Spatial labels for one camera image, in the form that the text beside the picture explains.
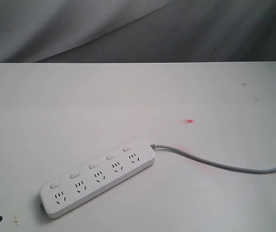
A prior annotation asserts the white power strip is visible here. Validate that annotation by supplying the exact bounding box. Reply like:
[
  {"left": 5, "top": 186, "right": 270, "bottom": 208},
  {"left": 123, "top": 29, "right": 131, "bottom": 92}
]
[{"left": 39, "top": 139, "right": 155, "bottom": 219}]

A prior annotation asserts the grey backdrop cloth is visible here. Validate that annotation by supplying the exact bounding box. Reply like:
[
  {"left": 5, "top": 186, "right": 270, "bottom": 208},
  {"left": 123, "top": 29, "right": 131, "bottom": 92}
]
[{"left": 0, "top": 0, "right": 276, "bottom": 63}]

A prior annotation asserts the grey power cable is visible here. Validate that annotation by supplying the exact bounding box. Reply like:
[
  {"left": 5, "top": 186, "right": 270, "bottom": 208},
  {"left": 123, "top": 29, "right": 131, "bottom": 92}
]
[{"left": 150, "top": 143, "right": 276, "bottom": 174}]

